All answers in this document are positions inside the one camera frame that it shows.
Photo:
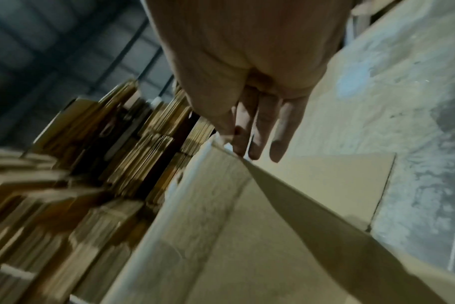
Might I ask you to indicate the person's right hand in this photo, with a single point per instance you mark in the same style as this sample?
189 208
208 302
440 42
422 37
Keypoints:
250 41

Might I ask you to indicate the brown cardboard box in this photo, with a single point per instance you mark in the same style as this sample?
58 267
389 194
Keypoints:
212 249

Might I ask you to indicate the stacks of flat cardboard bundles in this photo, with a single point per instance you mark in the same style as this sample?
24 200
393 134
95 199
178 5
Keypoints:
62 208

